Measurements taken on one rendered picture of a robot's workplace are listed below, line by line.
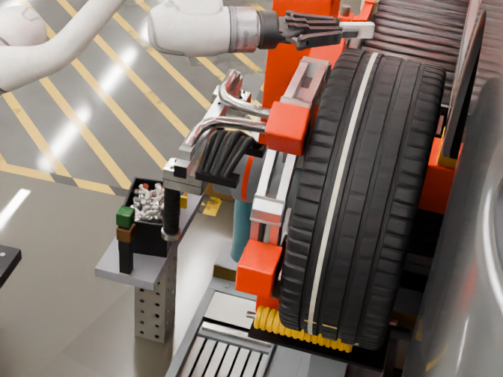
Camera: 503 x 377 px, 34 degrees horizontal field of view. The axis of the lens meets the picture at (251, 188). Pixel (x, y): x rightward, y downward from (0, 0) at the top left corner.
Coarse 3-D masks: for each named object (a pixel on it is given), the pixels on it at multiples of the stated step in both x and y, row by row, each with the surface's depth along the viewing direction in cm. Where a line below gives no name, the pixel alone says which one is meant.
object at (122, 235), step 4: (132, 224) 214; (120, 228) 213; (132, 228) 214; (116, 232) 213; (120, 232) 213; (124, 232) 212; (128, 232) 212; (132, 232) 214; (116, 236) 214; (120, 236) 214; (124, 236) 213; (128, 236) 213; (132, 236) 215; (120, 240) 215; (124, 240) 214; (128, 240) 214
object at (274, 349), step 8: (272, 344) 245; (392, 344) 251; (272, 352) 245; (392, 352) 249; (272, 360) 243; (392, 360) 246; (264, 368) 237; (392, 368) 241; (264, 376) 237; (384, 376) 241; (392, 376) 239
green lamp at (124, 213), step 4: (120, 208) 212; (124, 208) 212; (128, 208) 212; (132, 208) 212; (120, 212) 210; (124, 212) 210; (128, 212) 210; (132, 212) 211; (116, 216) 210; (120, 216) 210; (124, 216) 209; (128, 216) 209; (132, 216) 211; (116, 220) 211; (120, 220) 210; (124, 220) 210; (128, 220) 210; (132, 220) 212; (120, 224) 211; (124, 224) 211; (128, 224) 211
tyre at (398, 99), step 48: (336, 96) 166; (384, 96) 166; (432, 96) 166; (336, 144) 162; (384, 144) 160; (432, 144) 161; (384, 192) 158; (288, 240) 164; (336, 240) 161; (384, 240) 159; (288, 288) 169; (336, 288) 165; (384, 288) 162; (336, 336) 179; (384, 336) 173
